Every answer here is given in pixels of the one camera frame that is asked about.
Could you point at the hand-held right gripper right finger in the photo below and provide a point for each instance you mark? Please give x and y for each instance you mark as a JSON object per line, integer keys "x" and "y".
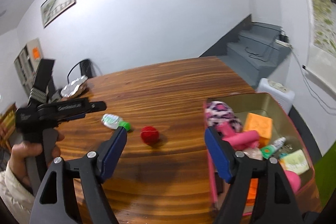
{"x": 219, "y": 155}

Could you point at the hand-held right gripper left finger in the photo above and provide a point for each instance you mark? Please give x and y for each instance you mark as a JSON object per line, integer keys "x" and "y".
{"x": 113, "y": 153}

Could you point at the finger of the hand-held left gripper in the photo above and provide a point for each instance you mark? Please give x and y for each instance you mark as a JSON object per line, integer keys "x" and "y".
{"x": 74, "y": 117}
{"x": 97, "y": 106}

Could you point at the green cap pouch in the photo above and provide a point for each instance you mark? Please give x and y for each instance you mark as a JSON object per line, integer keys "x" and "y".
{"x": 111, "y": 120}

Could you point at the pink knotted toy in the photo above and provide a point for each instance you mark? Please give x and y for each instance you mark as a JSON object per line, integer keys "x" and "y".
{"x": 245, "y": 140}

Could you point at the red pom-pom ball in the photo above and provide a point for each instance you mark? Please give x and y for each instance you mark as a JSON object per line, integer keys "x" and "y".
{"x": 149, "y": 134}

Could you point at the pink leopard plush toy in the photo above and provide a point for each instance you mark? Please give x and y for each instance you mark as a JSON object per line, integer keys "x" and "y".
{"x": 220, "y": 112}

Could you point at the orange embossed block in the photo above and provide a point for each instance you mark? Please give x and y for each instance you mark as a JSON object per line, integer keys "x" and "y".
{"x": 258, "y": 125}
{"x": 252, "y": 188}

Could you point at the green white ointment tube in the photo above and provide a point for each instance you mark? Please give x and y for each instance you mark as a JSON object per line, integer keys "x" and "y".
{"x": 275, "y": 145}

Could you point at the red container box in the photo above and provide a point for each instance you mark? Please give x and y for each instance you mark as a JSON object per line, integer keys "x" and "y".
{"x": 275, "y": 106}

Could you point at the yellow green carton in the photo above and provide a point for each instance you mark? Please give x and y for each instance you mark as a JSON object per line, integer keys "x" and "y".
{"x": 295, "y": 162}

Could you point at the person's left forearm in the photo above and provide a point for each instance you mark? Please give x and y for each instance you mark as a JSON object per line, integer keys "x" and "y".
{"x": 13, "y": 192}

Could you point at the person's left hand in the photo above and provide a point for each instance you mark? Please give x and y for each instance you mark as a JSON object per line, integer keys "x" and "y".
{"x": 21, "y": 153}

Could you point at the crumpled foil tray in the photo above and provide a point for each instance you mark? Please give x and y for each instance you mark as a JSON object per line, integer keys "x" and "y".
{"x": 73, "y": 87}

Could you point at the wooden chair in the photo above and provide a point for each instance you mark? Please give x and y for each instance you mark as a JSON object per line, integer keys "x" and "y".
{"x": 6, "y": 119}

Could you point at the black metal chair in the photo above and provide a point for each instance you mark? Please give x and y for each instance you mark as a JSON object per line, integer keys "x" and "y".
{"x": 85, "y": 66}

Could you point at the grey storage cabinet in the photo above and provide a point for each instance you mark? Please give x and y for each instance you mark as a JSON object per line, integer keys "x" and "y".
{"x": 22, "y": 66}

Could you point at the orange sticker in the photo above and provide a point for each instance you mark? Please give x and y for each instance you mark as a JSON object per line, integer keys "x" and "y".
{"x": 36, "y": 53}

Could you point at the pink round object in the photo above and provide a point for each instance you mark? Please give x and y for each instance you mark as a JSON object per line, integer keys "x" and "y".
{"x": 292, "y": 180}

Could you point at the white heater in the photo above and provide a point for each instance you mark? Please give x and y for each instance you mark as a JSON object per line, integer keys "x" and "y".
{"x": 278, "y": 95}

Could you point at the grey stairs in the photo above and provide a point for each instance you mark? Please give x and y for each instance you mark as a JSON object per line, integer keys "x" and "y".
{"x": 252, "y": 53}

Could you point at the white power strip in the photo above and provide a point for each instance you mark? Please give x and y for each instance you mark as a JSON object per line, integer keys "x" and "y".
{"x": 284, "y": 43}

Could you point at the framed wall picture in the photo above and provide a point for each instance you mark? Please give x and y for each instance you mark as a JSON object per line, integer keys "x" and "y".
{"x": 57, "y": 2}

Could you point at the wall poster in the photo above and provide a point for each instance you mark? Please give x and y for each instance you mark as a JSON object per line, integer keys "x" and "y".
{"x": 323, "y": 16}

